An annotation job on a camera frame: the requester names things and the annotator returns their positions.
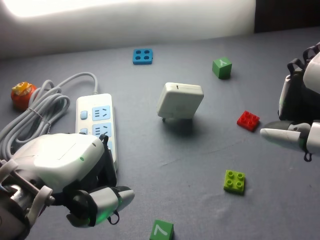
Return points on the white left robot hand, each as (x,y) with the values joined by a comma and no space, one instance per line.
(65,155)

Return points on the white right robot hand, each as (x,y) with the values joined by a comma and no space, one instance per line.
(292,100)

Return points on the white power strip blue sockets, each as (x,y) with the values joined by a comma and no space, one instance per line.
(86,105)

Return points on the white charger adapter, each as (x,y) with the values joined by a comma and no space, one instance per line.
(180,102)

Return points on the red building brick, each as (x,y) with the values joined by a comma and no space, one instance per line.
(247,122)

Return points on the orange toy fruit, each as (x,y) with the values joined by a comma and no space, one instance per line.
(21,98)

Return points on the green cube letter Y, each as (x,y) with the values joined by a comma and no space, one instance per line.
(221,71)

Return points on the lime green building brick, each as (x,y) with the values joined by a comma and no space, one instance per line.
(233,182)

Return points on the grey table cloth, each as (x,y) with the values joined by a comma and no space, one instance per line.
(175,155)

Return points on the green cube number 7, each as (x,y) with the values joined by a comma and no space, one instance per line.
(161,231)

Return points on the blue four-hole block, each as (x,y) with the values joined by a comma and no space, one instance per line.
(142,55)

